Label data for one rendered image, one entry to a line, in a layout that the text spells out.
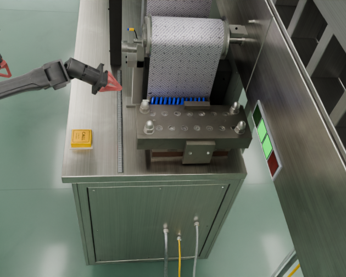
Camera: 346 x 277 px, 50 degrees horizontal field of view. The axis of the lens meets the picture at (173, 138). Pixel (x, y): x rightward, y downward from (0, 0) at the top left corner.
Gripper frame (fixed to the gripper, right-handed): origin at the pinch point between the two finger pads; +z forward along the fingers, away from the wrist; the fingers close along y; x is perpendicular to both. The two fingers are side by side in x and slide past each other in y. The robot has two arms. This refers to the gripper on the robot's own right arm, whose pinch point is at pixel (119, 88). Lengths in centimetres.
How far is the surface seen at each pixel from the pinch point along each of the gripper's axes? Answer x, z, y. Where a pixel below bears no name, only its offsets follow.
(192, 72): 19.6, 17.6, 0.3
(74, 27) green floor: -109, 21, -193
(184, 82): 14.2, 18.1, 0.2
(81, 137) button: -19.6, -4.5, 10.1
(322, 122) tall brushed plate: 52, 18, 49
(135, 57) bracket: 8.7, 1.5, -8.6
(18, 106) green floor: -126, -7, -96
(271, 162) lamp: 30, 31, 41
